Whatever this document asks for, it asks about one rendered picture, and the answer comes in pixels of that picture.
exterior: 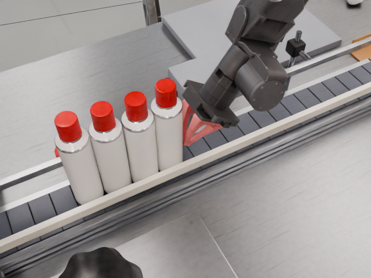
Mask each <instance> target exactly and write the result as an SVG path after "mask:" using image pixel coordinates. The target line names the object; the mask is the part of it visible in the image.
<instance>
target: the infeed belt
mask: <svg viewBox="0 0 371 278"><path fill-rule="evenodd" d="M369 82H371V61H370V62H368V63H366V64H363V65H361V66H358V67H356V68H354V69H351V70H349V71H346V72H344V73H341V74H339V75H336V76H334V77H332V78H329V79H327V80H324V81H322V82H320V83H317V84H314V85H312V86H310V87H307V88H305V89H302V90H300V91H298V92H295V93H293V94H290V95H287V96H286V97H283V99H282V100H281V101H280V103H279V104H278V105H277V106H275V107H274V108H272V109H270V110H267V111H256V110H255V109H253V110H251V111H248V113H244V114H241V115H239V116H237V117H238V118H239V119H240V122H239V123H238V124H237V126H236V127H233V126H230V128H229V129H227V128H221V129H219V130H217V131H214V132H212V133H210V134H208V135H205V136H203V137H202V138H200V139H199V140H197V141H195V142H194V143H192V144H191V145H189V146H184V145H183V162H184V161H187V160H189V159H191V158H194V157H196V156H198V155H200V154H203V153H205V152H208V151H210V150H212V149H214V148H217V147H220V146H222V145H224V144H226V143H229V142H231V141H233V140H236V139H238V138H240V137H243V136H245V135H248V134H249V133H252V132H255V131H257V130H259V129H262V128H264V127H266V126H268V125H271V124H273V123H275V122H278V121H280V120H283V119H285V118H287V117H290V116H292V115H294V114H297V113H299V112H301V111H304V110H306V109H308V108H311V107H313V106H315V105H317V104H320V103H323V102H325V101H327V100H329V99H332V98H334V97H336V96H339V95H341V94H343V93H346V92H349V91H350V90H353V89H355V88H358V87H360V86H362V85H365V84H367V83H369ZM368 97H371V92H370V93H368V94H365V95H363V96H361V97H358V98H356V99H353V100H351V101H349V102H347V103H344V104H342V105H340V106H338V107H335V108H333V109H331V110H328V111H326V112H324V113H322V114H319V115H317V116H314V117H312V118H310V119H308V120H305V121H303V122H301V123H299V124H296V125H294V126H292V127H289V128H287V129H285V130H283V131H280V132H278V133H275V134H273V135H271V136H269V137H266V138H264V139H262V140H260V141H257V142H255V143H253V144H251V145H248V146H246V147H244V148H241V149H239V150H236V151H234V152H232V153H230V154H227V155H225V156H223V157H221V158H218V159H216V160H214V161H212V162H209V163H207V164H205V165H202V166H200V167H197V168H195V169H193V170H191V171H188V172H186V173H184V174H182V175H179V176H177V177H175V178H173V179H170V180H168V181H166V182H164V183H161V184H158V185H156V186H154V187H152V188H149V189H147V190H145V191H143V192H140V193H138V194H136V195H134V196H131V197H129V198H127V199H125V200H122V201H119V202H117V203H116V204H113V205H110V206H108V207H106V208H104V209H101V210H99V211H97V212H95V213H92V214H90V215H88V216H86V217H83V218H80V219H79V220H76V221H74V222H71V223H69V224H67V225H65V226H62V227H60V228H58V229H56V230H53V231H51V232H49V233H46V234H44V235H42V236H39V237H37V238H35V239H32V240H30V241H28V242H26V243H23V244H21V245H19V246H17V247H14V248H12V249H10V250H7V251H5V252H3V253H0V259H2V258H5V257H7V256H9V255H11V254H14V253H16V252H18V251H20V250H23V249H25V248H27V247H29V246H31V245H34V244H36V243H39V242H41V241H43V240H45V239H48V238H50V237H52V236H55V235H57V234H59V233H61V232H63V231H66V230H68V229H70V228H72V227H75V226H77V225H79V224H81V223H84V222H86V221H89V220H91V219H93V218H95V217H98V216H100V215H102V214H104V213H107V212H109V211H111V210H113V209H116V208H118V207H120V206H123V205H125V204H127V203H130V202H132V201H134V200H136V199H139V198H141V197H143V196H145V195H148V194H150V193H152V192H154V191H157V190H159V189H162V188H164V187H165V186H168V185H171V184H173V183H175V182H177V181H179V180H182V179H184V178H186V177H189V176H191V175H193V174H195V173H198V172H200V171H202V170H204V169H206V168H209V167H212V166H214V165H216V164H218V163H220V162H223V161H225V160H227V159H229V158H232V157H234V156H236V155H238V154H241V153H243V152H246V151H248V150H250V149H252V148H255V147H257V146H259V145H261V144H264V143H266V142H268V141H270V140H273V139H275V138H277V137H279V136H282V135H284V134H286V133H288V132H291V131H293V130H296V129H298V128H300V127H302V126H305V125H307V124H309V123H311V122H314V121H316V120H318V119H320V118H322V117H325V116H327V115H330V114H332V113H334V112H336V111H339V110H341V109H343V108H346V107H348V106H350V105H352V104H354V103H357V102H359V101H361V100H363V99H366V98H368ZM49 194H50V196H51V197H50V196H49ZM49 194H46V195H43V196H41V197H38V198H36V199H33V200H31V201H28V203H29V206H28V203H27V202H26V203H24V204H21V205H19V206H16V207H14V208H11V209H9V210H7V211H6V212H7V214H6V212H5V211H4V212H1V213H0V240H1V239H4V238H7V237H9V236H11V235H13V234H16V233H18V232H20V231H23V230H25V229H27V228H30V227H32V226H34V225H36V224H39V223H42V222H44V221H46V220H49V219H51V218H53V217H55V216H58V215H60V214H62V213H65V212H67V211H69V210H72V209H75V208H77V207H79V206H80V205H79V204H78V203H77V201H76V199H75V196H74V194H73V191H72V188H71V189H70V187H69V185H68V186H65V187H63V188H60V189H58V190H55V191H53V192H51V193H49Z"/></svg>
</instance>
